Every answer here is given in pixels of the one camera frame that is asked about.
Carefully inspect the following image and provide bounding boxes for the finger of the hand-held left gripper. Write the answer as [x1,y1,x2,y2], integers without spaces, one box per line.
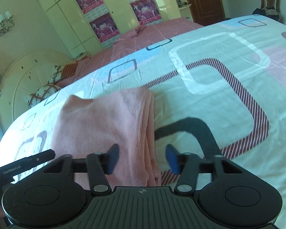
[23,149,56,167]

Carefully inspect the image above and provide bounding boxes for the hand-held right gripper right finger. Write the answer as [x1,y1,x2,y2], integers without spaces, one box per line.
[165,144,244,194]

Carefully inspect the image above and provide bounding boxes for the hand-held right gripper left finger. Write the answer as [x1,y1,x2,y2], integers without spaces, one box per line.
[42,144,120,195]

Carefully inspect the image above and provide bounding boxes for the pink ribbed knit garment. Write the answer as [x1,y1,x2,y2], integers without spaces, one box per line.
[50,87,163,189]

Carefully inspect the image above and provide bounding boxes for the dark clothes on chair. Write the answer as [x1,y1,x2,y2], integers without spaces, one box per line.
[252,7,281,21]

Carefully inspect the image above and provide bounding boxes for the floral pillow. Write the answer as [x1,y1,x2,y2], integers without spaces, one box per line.
[51,64,70,87]
[24,84,62,108]

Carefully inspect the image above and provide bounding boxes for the cream headboard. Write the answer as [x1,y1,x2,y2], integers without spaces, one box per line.
[0,49,75,123]

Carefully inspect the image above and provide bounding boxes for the patterned white bed sheet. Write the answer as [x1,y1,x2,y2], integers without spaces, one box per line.
[0,14,286,229]

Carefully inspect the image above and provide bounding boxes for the orange-brown pillow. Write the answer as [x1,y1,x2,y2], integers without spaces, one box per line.
[61,61,80,80]

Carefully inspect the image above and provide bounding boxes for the pink checked bed sheet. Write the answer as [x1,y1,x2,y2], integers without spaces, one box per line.
[59,17,205,87]

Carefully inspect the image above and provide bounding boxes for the cream wardrobe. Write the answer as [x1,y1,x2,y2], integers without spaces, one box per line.
[26,0,194,58]

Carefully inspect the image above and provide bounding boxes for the brown wooden door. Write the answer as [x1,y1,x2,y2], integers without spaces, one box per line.
[182,0,226,27]

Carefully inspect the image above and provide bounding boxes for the pink wall poster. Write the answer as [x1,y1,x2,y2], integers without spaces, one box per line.
[89,13,121,48]
[130,0,163,26]
[73,0,108,21]

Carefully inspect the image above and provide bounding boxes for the wall lamp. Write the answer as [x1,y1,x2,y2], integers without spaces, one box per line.
[0,10,15,37]

